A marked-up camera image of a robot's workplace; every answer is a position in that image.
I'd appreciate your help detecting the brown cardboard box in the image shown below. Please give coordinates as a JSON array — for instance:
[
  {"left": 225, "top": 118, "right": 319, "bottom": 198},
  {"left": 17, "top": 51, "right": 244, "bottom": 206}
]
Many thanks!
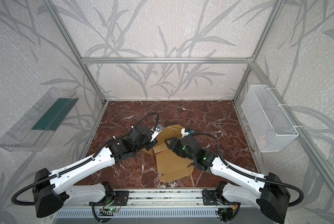
[{"left": 142, "top": 125, "right": 194, "bottom": 183}]

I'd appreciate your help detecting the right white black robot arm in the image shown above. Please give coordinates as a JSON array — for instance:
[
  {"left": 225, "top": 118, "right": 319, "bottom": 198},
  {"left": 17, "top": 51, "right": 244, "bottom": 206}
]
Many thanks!
[{"left": 165, "top": 135, "right": 291, "bottom": 224}]

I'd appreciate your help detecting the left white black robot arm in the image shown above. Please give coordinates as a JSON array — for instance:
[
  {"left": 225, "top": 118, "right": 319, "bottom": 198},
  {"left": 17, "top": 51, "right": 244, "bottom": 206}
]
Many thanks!
[{"left": 32, "top": 125, "right": 163, "bottom": 218}]

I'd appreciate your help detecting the black connector box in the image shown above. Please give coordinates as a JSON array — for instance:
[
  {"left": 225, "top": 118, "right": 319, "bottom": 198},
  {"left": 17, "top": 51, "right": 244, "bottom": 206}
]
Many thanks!
[{"left": 216, "top": 208, "right": 234, "bottom": 223}]

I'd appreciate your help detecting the green circuit board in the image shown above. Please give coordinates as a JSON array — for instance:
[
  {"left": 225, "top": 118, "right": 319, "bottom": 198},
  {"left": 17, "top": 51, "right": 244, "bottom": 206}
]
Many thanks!
[{"left": 98, "top": 208, "right": 120, "bottom": 217}]

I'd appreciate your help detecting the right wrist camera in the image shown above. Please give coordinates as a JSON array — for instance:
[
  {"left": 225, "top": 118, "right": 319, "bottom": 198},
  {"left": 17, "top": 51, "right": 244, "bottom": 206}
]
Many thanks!
[{"left": 181, "top": 128, "right": 194, "bottom": 138}]

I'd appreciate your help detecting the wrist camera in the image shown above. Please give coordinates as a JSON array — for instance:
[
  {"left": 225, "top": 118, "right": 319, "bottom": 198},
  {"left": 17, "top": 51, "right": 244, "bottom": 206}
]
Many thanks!
[
  {"left": 151, "top": 124, "right": 164, "bottom": 141},
  {"left": 181, "top": 128, "right": 194, "bottom": 138}
]

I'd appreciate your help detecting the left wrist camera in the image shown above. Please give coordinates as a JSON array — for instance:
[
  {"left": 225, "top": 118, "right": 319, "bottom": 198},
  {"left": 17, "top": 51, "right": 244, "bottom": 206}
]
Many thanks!
[{"left": 151, "top": 124, "right": 164, "bottom": 141}]

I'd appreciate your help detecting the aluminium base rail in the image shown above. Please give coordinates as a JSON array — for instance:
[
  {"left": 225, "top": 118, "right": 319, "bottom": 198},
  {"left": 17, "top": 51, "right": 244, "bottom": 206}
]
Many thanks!
[{"left": 44, "top": 188, "right": 284, "bottom": 209}]

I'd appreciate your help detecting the white wire mesh basket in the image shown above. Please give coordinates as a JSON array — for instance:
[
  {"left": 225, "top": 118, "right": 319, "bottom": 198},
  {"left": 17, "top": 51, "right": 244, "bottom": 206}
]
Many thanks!
[{"left": 241, "top": 85, "right": 299, "bottom": 153}]

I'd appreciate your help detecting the clear plastic wall bin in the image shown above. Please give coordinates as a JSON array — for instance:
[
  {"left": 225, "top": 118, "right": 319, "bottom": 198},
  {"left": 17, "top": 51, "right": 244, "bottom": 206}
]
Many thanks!
[{"left": 0, "top": 87, "right": 79, "bottom": 152}]

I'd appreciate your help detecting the right black corrugated cable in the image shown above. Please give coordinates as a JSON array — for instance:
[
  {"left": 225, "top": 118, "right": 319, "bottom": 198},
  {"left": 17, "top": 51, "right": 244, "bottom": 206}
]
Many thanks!
[{"left": 192, "top": 133, "right": 304, "bottom": 207}]

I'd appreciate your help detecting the black corrugated cable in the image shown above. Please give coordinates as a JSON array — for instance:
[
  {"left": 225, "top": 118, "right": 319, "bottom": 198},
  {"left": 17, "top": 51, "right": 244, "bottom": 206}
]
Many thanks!
[
  {"left": 192, "top": 133, "right": 304, "bottom": 207},
  {"left": 10, "top": 112, "right": 160, "bottom": 206}
]

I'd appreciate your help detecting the left black corrugated cable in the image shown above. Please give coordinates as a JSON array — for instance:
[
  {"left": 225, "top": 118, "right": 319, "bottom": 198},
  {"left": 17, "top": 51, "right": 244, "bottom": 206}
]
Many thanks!
[{"left": 10, "top": 112, "right": 160, "bottom": 206}]

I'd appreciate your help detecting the aluminium frame enclosure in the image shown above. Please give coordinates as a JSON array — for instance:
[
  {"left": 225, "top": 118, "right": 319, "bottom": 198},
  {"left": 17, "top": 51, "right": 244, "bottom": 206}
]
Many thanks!
[{"left": 42, "top": 1, "right": 334, "bottom": 194}]

